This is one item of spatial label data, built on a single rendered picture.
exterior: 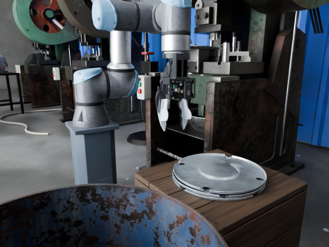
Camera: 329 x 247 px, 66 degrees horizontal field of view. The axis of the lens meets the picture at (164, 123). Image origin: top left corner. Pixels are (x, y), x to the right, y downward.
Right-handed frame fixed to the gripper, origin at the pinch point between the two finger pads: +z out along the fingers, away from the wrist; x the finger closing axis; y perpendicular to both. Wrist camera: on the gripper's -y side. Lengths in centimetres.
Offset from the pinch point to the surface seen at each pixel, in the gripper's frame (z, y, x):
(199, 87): -5, -48, 30
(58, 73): -5, -243, -51
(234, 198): 18.2, 13.6, 13.1
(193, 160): 16.4, -11.0, 11.7
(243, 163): 16.4, -2.7, 26.5
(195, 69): -13, -58, 32
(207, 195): 17.4, 11.4, 5.9
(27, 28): -61, -338, -91
